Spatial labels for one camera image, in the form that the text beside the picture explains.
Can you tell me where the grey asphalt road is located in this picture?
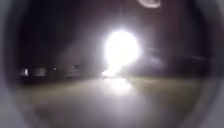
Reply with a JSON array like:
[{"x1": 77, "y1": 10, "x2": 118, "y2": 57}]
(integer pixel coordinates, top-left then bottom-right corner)
[{"x1": 16, "y1": 77, "x2": 208, "y2": 128}]

